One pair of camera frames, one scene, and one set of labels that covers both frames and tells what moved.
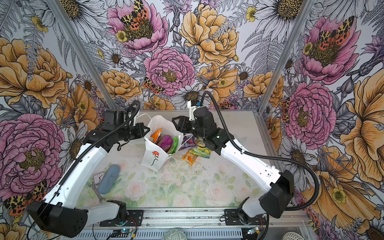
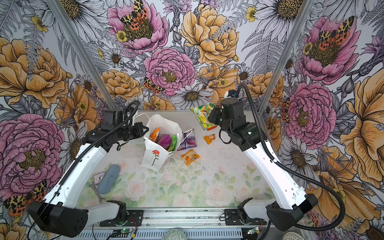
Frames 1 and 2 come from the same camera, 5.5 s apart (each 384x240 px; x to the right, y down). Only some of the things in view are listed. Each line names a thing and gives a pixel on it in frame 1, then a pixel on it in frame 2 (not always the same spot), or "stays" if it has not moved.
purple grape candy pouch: (165, 143) stays
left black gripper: (139, 126) stays
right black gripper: (182, 123) to (216, 111)
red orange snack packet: (156, 134) stays
